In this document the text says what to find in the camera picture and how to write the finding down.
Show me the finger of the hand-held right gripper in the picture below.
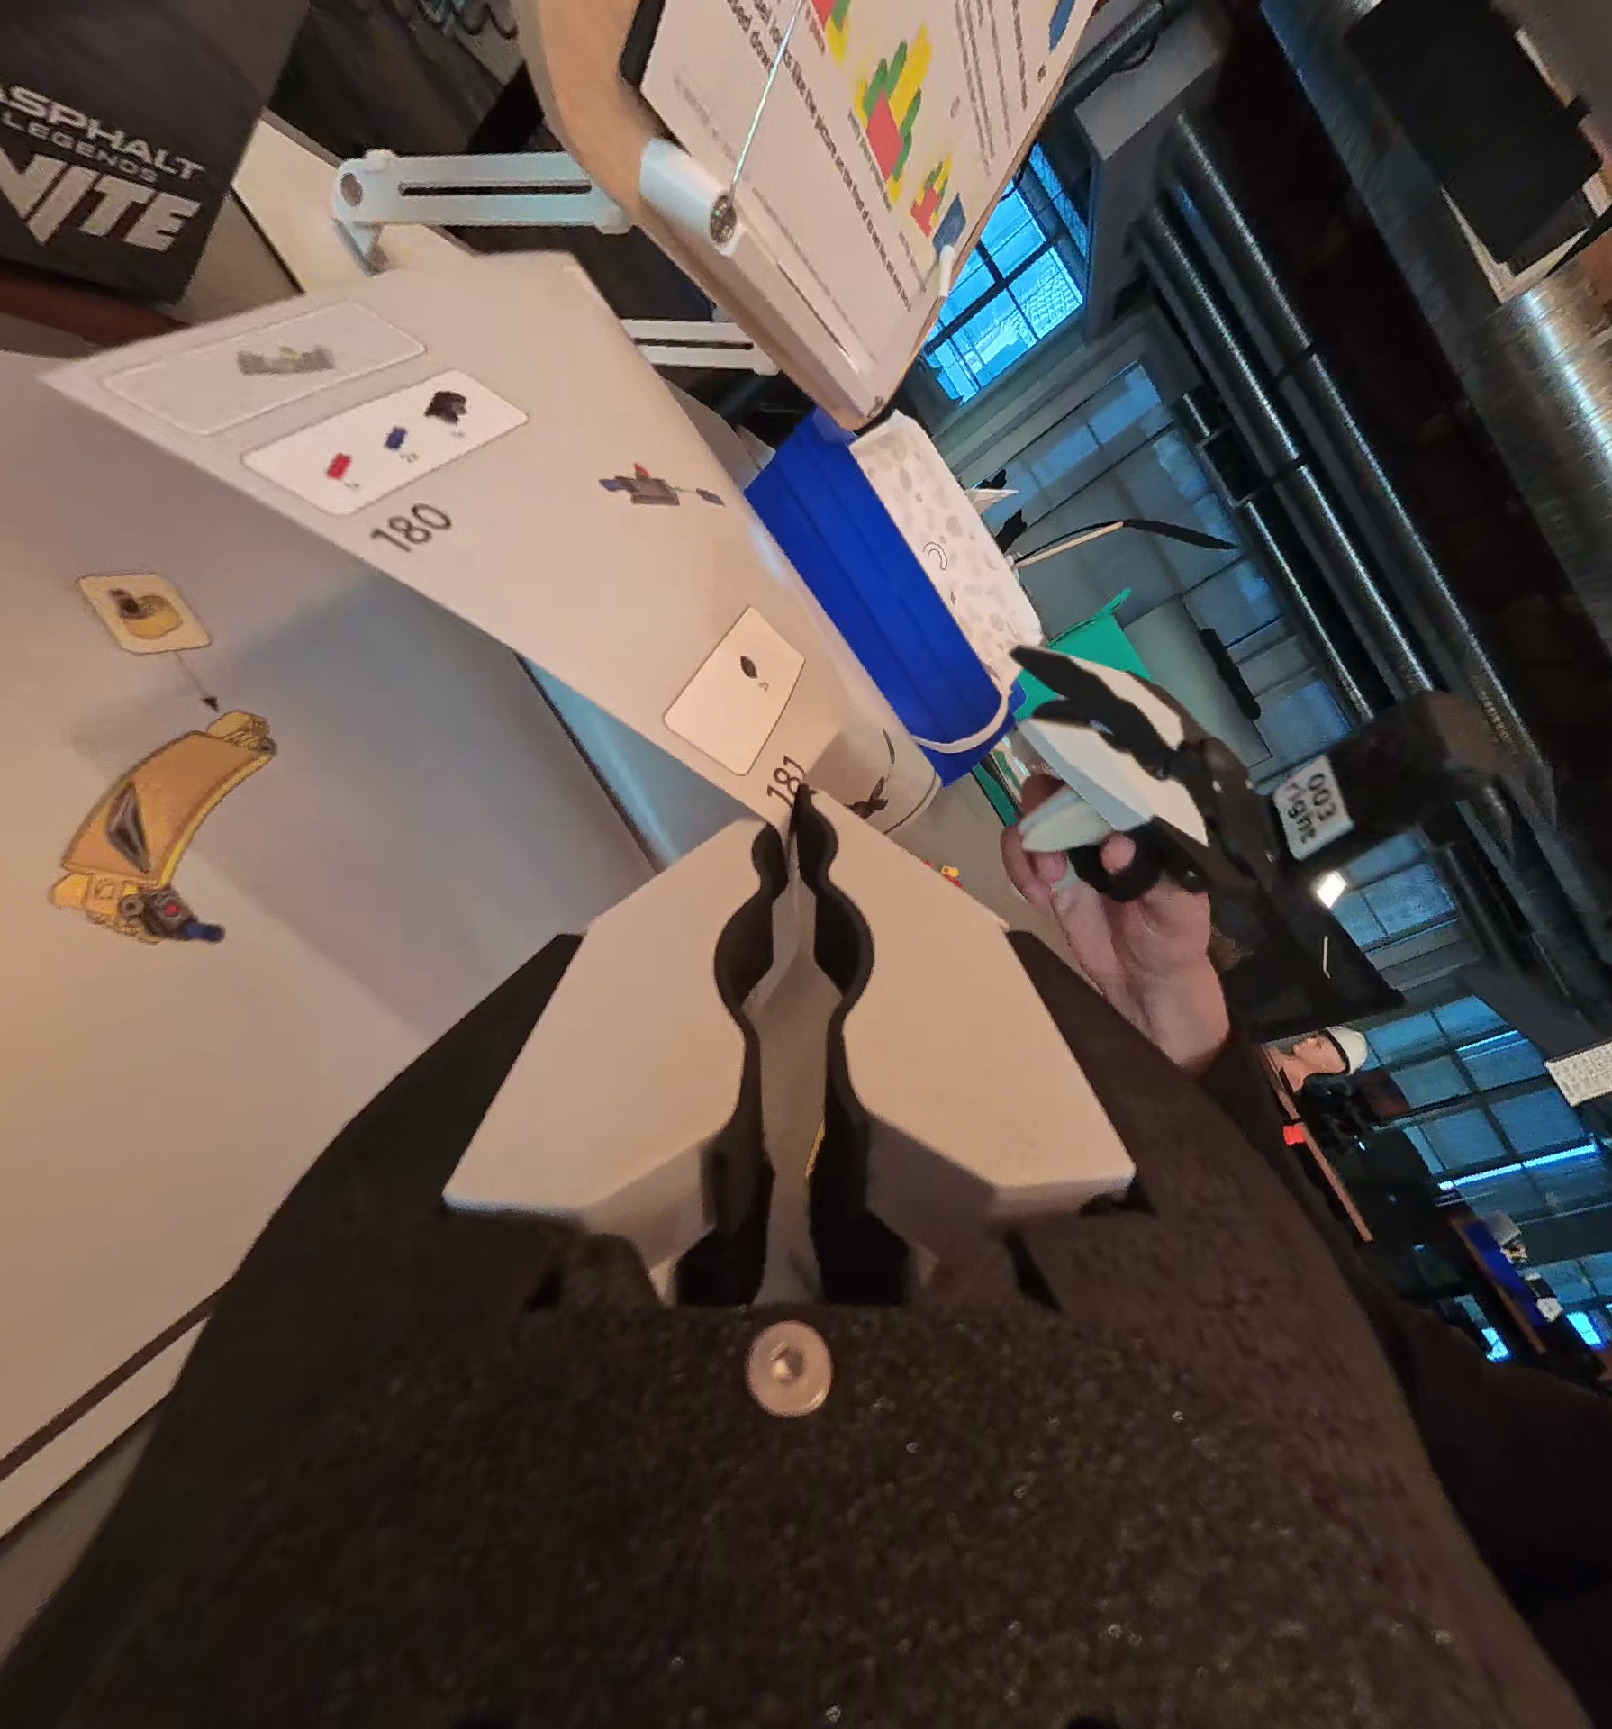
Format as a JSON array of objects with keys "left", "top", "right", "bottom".
[
  {"left": 1018, "top": 708, "right": 1166, "bottom": 828},
  {"left": 1012, "top": 646, "right": 1193, "bottom": 751}
]

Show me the printed instruction sheet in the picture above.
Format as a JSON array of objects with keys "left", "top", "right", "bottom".
[{"left": 644, "top": 0, "right": 1099, "bottom": 312}]

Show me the white document stand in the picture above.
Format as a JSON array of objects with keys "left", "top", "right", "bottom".
[{"left": 234, "top": 0, "right": 1120, "bottom": 434}]

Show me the person's right forearm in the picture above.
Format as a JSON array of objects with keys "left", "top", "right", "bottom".
[{"left": 1200, "top": 1026, "right": 1612, "bottom": 1729}]

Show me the building instruction booklet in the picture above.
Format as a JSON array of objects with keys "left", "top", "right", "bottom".
[{"left": 0, "top": 250, "right": 944, "bottom": 1589}]

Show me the silver ventilation duct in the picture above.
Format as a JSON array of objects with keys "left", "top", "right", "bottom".
[{"left": 1481, "top": 259, "right": 1612, "bottom": 772}]

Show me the person's right hand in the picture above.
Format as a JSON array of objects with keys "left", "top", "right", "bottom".
[{"left": 1002, "top": 772, "right": 1235, "bottom": 1076}]

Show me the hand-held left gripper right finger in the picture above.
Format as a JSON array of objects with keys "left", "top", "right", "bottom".
[{"left": 793, "top": 788, "right": 1140, "bottom": 1304}]

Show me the green container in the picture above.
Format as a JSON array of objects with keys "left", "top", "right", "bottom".
[{"left": 975, "top": 589, "right": 1153, "bottom": 827}]

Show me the toy car set box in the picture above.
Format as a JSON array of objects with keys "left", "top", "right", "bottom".
[{"left": 0, "top": 0, "right": 315, "bottom": 305}]

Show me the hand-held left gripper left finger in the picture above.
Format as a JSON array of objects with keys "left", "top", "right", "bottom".
[{"left": 445, "top": 817, "right": 800, "bottom": 1304}]

